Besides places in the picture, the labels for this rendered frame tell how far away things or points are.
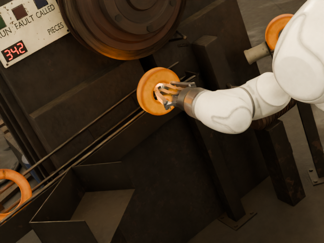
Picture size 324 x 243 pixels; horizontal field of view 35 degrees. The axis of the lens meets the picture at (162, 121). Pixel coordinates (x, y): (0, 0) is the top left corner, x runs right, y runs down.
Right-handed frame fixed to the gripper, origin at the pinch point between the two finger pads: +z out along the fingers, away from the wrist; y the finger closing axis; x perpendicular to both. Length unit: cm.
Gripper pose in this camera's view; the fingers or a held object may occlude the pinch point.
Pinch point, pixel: (157, 87)
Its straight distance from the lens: 166.4
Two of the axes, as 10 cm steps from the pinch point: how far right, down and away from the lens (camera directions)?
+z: -5.4, -2.6, 8.0
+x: -3.4, -8.0, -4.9
